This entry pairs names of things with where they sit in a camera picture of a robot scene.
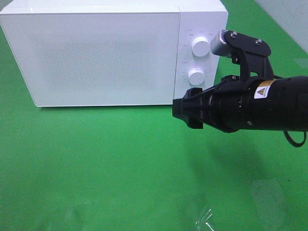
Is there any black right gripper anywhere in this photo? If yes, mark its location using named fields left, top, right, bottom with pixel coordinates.
left=172, top=51, right=275, bottom=133

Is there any white timer knob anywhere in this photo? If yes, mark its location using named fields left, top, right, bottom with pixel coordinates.
left=188, top=68, right=205, bottom=85

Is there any white microwave door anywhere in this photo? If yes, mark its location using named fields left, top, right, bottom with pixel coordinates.
left=0, top=13, right=179, bottom=107

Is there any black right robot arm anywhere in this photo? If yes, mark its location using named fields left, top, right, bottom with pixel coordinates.
left=172, top=71, right=308, bottom=133

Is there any white upper power knob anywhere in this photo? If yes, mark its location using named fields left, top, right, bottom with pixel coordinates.
left=191, top=36, right=210, bottom=57

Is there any white microwave oven body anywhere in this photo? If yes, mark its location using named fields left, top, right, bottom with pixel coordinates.
left=0, top=0, right=228, bottom=104

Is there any black camera cable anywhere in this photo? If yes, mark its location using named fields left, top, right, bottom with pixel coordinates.
left=283, top=131, right=307, bottom=148

